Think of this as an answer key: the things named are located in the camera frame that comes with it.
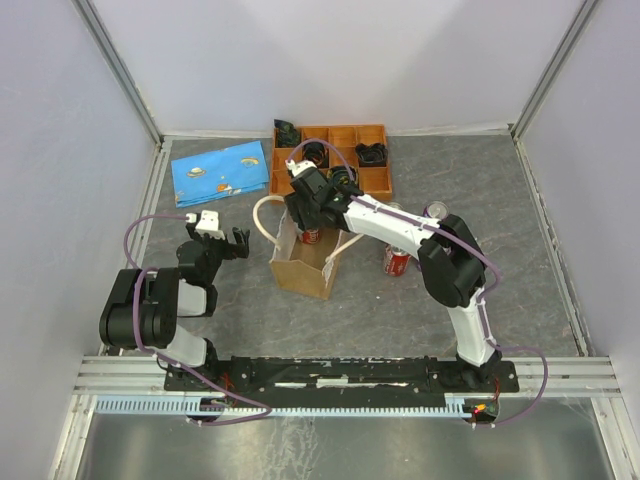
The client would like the dark rolled sock front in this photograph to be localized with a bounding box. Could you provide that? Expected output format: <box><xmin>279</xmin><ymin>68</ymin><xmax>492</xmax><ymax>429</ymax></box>
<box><xmin>327</xmin><ymin>165</ymin><xmax>359</xmax><ymax>188</ymax></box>

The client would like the light blue cable duct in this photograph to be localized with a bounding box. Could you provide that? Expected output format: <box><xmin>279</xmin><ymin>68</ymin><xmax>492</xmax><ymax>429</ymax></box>
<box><xmin>94</xmin><ymin>395</ymin><xmax>471</xmax><ymax>419</ymax></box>

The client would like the aluminium front rail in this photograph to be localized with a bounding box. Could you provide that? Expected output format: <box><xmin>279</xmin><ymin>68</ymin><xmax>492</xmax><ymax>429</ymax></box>
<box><xmin>73</xmin><ymin>356</ymin><xmax>621</xmax><ymax>399</ymax></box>

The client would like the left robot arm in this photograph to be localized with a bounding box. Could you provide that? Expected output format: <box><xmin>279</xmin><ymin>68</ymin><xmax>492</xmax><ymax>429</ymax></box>
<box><xmin>99</xmin><ymin>225</ymin><xmax>250</xmax><ymax>390</ymax></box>

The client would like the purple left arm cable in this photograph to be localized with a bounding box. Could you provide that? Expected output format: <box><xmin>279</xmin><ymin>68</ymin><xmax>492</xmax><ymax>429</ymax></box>
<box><xmin>123</xmin><ymin>212</ymin><xmax>274</xmax><ymax>426</ymax></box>

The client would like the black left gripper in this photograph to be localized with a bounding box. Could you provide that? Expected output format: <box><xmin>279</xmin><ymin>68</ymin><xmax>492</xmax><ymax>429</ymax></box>
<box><xmin>187</xmin><ymin>223</ymin><xmax>250</xmax><ymax>284</ymax></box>

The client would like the dark rolled sock right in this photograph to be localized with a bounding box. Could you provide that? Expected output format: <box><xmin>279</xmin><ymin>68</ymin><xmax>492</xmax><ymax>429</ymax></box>
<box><xmin>355</xmin><ymin>142</ymin><xmax>388</xmax><ymax>168</ymax></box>

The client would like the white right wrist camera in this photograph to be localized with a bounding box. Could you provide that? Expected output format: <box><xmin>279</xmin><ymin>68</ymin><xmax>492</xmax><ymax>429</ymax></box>
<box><xmin>285</xmin><ymin>159</ymin><xmax>316</xmax><ymax>178</ymax></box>

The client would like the dark rolled sock middle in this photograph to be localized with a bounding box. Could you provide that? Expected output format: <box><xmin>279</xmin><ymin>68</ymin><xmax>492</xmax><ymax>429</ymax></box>
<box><xmin>302</xmin><ymin>140</ymin><xmax>329</xmax><ymax>169</ymax></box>

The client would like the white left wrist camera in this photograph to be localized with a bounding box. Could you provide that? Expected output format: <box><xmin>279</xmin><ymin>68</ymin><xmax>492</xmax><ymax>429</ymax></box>
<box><xmin>186</xmin><ymin>210</ymin><xmax>225</xmax><ymax>239</ymax></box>

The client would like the left aluminium corner post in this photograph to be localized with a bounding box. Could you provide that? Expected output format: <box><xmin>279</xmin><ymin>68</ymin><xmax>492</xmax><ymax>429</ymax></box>
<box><xmin>71</xmin><ymin>0</ymin><xmax>164</xmax><ymax>145</ymax></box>

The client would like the red soda can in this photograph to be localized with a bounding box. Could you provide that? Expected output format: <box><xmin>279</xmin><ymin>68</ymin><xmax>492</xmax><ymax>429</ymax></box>
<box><xmin>383</xmin><ymin>244</ymin><xmax>411</xmax><ymax>277</ymax></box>
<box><xmin>300</xmin><ymin>229</ymin><xmax>321</xmax><ymax>245</ymax></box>

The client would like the aluminium corner post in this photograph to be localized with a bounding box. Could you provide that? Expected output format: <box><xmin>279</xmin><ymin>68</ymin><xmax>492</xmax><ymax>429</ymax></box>
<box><xmin>71</xmin><ymin>0</ymin><xmax>164</xmax><ymax>145</ymax></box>
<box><xmin>510</xmin><ymin>0</ymin><xmax>601</xmax><ymax>142</ymax></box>

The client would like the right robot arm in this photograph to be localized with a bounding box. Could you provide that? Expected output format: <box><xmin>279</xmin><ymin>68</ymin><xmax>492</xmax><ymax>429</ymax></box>
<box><xmin>285</xmin><ymin>160</ymin><xmax>501</xmax><ymax>391</ymax></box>

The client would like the burlap canvas tote bag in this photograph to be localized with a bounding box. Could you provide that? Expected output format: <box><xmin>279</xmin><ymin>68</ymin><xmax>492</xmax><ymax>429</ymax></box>
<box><xmin>252</xmin><ymin>195</ymin><xmax>363</xmax><ymax>300</ymax></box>

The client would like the red soda can back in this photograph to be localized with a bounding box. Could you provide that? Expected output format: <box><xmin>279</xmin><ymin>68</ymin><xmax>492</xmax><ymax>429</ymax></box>
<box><xmin>300</xmin><ymin>229</ymin><xmax>321</xmax><ymax>245</ymax></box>

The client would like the dark rolled sock back-left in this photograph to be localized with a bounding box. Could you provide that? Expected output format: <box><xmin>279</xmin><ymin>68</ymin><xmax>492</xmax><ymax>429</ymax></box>
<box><xmin>274</xmin><ymin>119</ymin><xmax>301</xmax><ymax>148</ymax></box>

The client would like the wooden compartment tray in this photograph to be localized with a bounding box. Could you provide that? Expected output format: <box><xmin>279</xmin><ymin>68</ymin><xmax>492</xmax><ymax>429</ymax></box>
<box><xmin>269</xmin><ymin>124</ymin><xmax>392</xmax><ymax>202</ymax></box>

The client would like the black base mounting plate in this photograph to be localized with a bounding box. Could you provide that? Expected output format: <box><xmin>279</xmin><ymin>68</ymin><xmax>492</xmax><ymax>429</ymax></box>
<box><xmin>195</xmin><ymin>357</ymin><xmax>519</xmax><ymax>408</ymax></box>

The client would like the right aluminium corner post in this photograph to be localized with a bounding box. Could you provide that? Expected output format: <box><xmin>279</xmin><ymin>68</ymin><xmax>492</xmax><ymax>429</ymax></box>
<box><xmin>510</xmin><ymin>0</ymin><xmax>601</xmax><ymax>142</ymax></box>

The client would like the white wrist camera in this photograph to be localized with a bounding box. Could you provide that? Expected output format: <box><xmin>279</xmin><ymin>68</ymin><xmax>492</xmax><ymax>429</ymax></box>
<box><xmin>186</xmin><ymin>210</ymin><xmax>225</xmax><ymax>239</ymax></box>
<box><xmin>285</xmin><ymin>159</ymin><xmax>316</xmax><ymax>178</ymax></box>

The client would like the blue space-print cloth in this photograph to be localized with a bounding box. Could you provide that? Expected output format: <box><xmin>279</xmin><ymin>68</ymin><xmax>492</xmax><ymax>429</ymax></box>
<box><xmin>171</xmin><ymin>141</ymin><xmax>269</xmax><ymax>208</ymax></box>

